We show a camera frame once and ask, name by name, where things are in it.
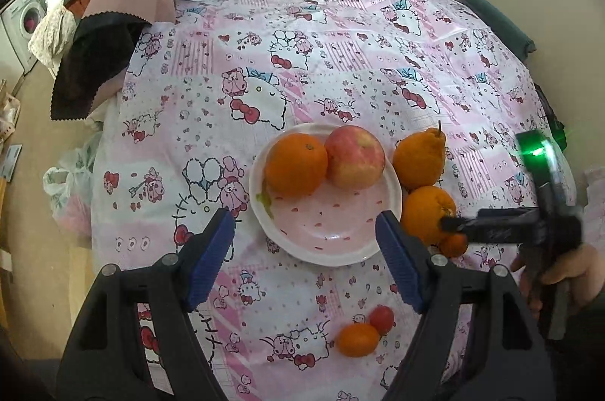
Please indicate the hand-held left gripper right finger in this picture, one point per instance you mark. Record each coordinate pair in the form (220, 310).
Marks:
(401, 264)

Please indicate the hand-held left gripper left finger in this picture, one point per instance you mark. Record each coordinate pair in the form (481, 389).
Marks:
(210, 259)

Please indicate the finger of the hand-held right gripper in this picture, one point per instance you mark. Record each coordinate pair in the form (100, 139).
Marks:
(491, 228)

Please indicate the small mandarin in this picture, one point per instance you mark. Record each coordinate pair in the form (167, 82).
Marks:
(358, 339)
(454, 246)

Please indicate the large round orange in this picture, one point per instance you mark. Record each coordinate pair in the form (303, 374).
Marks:
(296, 165)
(425, 212)

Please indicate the red cherry tomato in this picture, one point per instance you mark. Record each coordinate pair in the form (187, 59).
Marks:
(382, 319)

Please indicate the pink white plate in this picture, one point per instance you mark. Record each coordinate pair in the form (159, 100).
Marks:
(326, 231)

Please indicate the orange-yellow pear with stem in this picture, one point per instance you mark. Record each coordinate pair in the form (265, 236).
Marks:
(418, 162)

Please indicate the red yellow apple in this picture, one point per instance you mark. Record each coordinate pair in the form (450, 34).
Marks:
(354, 155)

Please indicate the person's right hand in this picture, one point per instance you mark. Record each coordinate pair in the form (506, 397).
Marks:
(574, 271)

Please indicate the white plastic bag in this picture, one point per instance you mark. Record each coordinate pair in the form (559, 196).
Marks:
(71, 188)

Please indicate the teal mattress edge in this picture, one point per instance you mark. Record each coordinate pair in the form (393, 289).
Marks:
(491, 11)

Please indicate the pink cartoon printed blanket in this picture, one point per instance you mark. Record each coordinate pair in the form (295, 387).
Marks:
(331, 65)

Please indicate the cream patterned cloth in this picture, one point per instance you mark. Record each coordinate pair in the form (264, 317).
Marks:
(52, 35)

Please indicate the white washing machine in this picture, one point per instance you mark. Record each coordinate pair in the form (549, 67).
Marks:
(19, 28)

